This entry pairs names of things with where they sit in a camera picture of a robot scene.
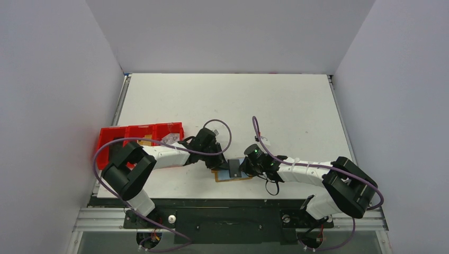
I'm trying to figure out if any silver card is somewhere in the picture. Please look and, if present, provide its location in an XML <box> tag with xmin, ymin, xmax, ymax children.
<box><xmin>161</xmin><ymin>133</ymin><xmax>181</xmax><ymax>145</ymax></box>

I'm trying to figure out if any dark grey credit card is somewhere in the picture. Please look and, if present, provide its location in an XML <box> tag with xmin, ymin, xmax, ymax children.
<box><xmin>228</xmin><ymin>159</ymin><xmax>241</xmax><ymax>179</ymax></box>

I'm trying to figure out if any aluminium rail frame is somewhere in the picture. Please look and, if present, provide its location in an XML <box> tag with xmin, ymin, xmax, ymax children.
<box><xmin>71</xmin><ymin>206</ymin><xmax>389</xmax><ymax>233</ymax></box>

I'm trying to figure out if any purple cable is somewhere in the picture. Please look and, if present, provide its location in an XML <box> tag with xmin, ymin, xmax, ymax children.
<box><xmin>92</xmin><ymin>119</ymin><xmax>233</xmax><ymax>225</ymax></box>
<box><xmin>252</xmin><ymin>116</ymin><xmax>385</xmax><ymax>211</ymax></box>

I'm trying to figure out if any yellow leather card holder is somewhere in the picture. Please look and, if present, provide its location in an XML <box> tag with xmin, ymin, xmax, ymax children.
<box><xmin>211</xmin><ymin>158</ymin><xmax>252</xmax><ymax>183</ymax></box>

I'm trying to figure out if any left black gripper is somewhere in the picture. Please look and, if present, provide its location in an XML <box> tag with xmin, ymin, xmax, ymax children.
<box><xmin>200</xmin><ymin>142</ymin><xmax>229</xmax><ymax>170</ymax></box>

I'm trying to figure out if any red plastic tray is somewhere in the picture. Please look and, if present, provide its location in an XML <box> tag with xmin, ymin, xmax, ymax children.
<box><xmin>96</xmin><ymin>122</ymin><xmax>184</xmax><ymax>170</ymax></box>

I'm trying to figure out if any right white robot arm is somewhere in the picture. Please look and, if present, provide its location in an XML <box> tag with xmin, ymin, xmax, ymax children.
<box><xmin>241</xmin><ymin>144</ymin><xmax>378</xmax><ymax>226</ymax></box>

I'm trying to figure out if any gold black card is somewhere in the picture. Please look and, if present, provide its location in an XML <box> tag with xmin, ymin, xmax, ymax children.
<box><xmin>138</xmin><ymin>134</ymin><xmax>152</xmax><ymax>146</ymax></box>

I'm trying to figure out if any black looped cable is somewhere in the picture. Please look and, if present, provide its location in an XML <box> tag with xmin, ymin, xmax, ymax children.
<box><xmin>265</xmin><ymin>177</ymin><xmax>281</xmax><ymax>196</ymax></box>

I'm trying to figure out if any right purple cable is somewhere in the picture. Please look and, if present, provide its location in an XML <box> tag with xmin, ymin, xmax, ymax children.
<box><xmin>252</xmin><ymin>116</ymin><xmax>385</xmax><ymax>211</ymax></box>

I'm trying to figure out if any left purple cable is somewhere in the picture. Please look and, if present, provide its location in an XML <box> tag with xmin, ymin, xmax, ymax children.
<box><xmin>92</xmin><ymin>119</ymin><xmax>233</xmax><ymax>225</ymax></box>

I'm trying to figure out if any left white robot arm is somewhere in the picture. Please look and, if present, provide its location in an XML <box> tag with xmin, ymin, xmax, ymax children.
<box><xmin>101</xmin><ymin>128</ymin><xmax>227</xmax><ymax>228</ymax></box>

